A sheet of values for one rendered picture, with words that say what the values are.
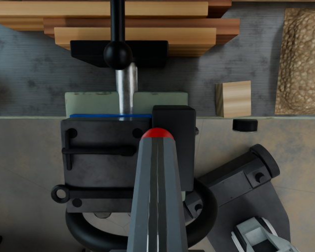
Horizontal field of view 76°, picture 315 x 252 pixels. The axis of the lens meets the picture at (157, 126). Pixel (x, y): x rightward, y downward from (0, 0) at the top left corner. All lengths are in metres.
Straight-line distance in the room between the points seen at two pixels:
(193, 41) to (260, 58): 0.13
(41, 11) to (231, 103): 0.24
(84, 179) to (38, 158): 1.24
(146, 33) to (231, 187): 1.05
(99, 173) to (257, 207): 1.17
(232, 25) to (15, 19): 0.24
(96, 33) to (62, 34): 0.03
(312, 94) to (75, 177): 0.30
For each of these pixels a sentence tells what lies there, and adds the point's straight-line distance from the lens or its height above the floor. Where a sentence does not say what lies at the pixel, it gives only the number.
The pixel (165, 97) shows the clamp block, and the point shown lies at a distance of 0.23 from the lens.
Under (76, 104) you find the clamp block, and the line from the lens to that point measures 0.25.
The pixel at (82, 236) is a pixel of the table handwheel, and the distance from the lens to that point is 0.35.
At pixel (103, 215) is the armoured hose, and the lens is 0.27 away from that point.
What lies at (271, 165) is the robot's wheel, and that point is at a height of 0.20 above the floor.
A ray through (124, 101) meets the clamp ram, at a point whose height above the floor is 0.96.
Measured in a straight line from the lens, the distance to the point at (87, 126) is 0.20.
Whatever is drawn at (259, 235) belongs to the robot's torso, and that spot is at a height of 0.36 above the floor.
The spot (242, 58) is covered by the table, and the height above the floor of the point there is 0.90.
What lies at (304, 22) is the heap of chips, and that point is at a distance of 0.33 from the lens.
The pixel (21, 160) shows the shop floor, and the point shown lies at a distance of 1.51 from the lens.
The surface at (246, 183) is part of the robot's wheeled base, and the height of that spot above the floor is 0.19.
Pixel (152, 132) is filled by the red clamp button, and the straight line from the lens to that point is 0.17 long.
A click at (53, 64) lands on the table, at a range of 0.32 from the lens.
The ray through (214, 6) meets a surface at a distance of 0.27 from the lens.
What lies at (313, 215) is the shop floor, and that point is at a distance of 1.76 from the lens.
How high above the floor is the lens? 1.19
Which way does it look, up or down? 80 degrees down
